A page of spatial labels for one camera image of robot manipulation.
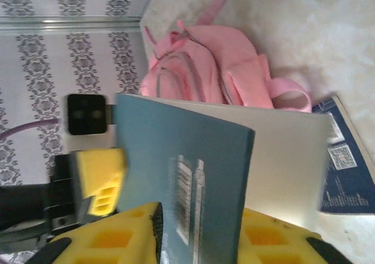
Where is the navy book with QR code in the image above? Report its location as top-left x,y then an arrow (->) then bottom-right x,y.
311,95 -> 375,217

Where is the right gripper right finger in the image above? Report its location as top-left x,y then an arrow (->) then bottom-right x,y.
238,207 -> 356,264

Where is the aluminium frame post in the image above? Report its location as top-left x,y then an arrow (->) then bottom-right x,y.
0,14 -> 145,37

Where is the pink backpack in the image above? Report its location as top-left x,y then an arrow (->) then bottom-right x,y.
138,0 -> 313,115

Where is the teal thin notebook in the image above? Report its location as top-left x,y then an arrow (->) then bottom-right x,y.
112,92 -> 335,264

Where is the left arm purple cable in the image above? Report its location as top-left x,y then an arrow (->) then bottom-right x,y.
0,119 -> 69,143

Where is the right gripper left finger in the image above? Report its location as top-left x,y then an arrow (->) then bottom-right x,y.
29,201 -> 165,264

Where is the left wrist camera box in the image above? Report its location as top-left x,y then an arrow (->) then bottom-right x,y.
63,93 -> 118,155

